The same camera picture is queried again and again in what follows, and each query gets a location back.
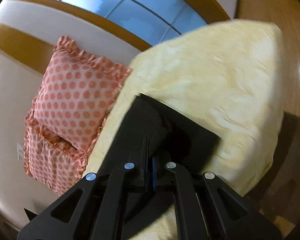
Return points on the polka dot pillow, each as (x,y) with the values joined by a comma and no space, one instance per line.
(77,93)
(49,158)

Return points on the white wall socket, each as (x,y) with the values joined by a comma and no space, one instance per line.
(20,151)

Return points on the window with wooden frame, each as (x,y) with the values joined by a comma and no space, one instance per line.
(151,21)

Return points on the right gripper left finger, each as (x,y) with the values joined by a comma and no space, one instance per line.
(94,208)

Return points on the black pants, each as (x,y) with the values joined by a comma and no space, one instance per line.
(169,136)

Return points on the cream patterned bed sheet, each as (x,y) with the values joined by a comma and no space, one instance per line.
(226,77)

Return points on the polka dot pillow right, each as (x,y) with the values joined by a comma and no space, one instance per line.
(77,93)

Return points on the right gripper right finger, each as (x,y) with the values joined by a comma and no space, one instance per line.
(205,207)

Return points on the polka dot pillow left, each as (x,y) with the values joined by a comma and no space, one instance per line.
(49,158)

